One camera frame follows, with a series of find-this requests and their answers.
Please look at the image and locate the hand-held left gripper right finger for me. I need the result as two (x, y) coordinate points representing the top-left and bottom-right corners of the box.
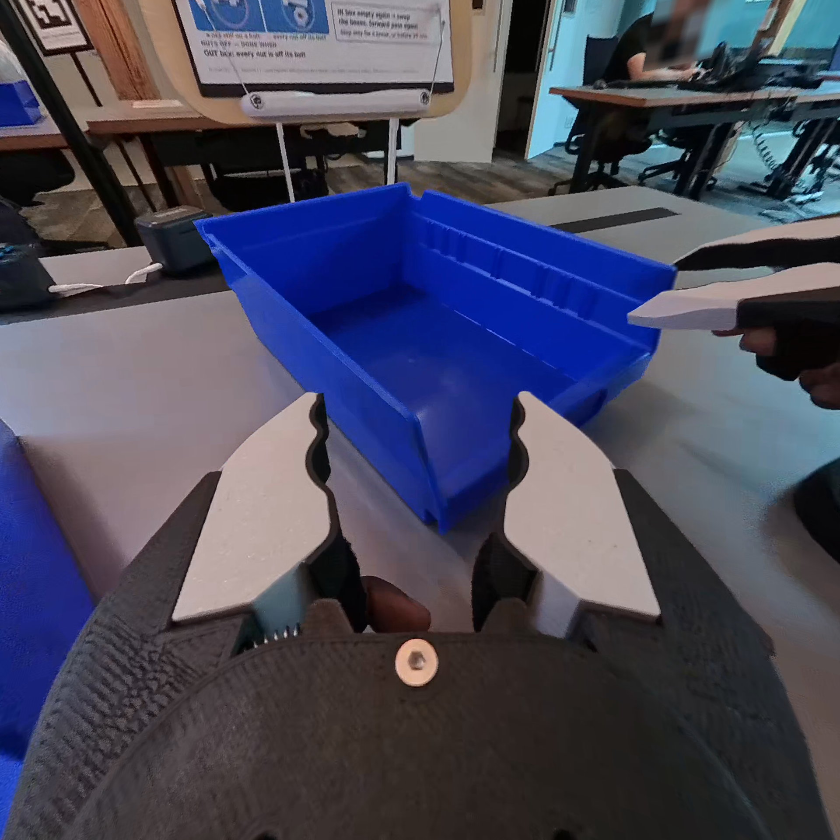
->
(470, 392), (661, 644)

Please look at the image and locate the blue plastic bin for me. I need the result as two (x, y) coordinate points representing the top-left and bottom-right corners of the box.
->
(197, 183), (678, 534)
(0, 79), (42, 128)
(0, 420), (97, 821)

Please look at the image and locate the wooden office desk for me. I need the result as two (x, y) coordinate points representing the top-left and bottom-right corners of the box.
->
(549, 77), (840, 200)

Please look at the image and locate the white cable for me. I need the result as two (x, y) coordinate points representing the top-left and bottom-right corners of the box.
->
(48, 262), (166, 299)

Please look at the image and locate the black and blue device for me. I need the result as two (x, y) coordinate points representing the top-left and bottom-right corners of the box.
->
(0, 237), (56, 315)

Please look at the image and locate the grey tool case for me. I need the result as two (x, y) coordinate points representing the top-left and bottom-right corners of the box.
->
(134, 206), (219, 278)

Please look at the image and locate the person's left hand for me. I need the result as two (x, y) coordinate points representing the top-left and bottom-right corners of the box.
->
(361, 575), (433, 635)

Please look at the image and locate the black round cushion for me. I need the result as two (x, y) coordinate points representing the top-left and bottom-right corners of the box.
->
(793, 460), (840, 565)

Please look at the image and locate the instruction sign board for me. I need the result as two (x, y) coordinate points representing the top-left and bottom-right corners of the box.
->
(138, 0), (475, 127)

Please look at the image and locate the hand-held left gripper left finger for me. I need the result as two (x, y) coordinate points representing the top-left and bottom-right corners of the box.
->
(171, 394), (366, 644)

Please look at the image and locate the black and white marker sign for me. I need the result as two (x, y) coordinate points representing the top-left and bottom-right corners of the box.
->
(20, 0), (94, 55)

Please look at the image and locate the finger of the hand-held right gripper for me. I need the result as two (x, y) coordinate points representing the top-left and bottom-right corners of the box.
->
(628, 262), (840, 333)
(674, 216), (840, 274)

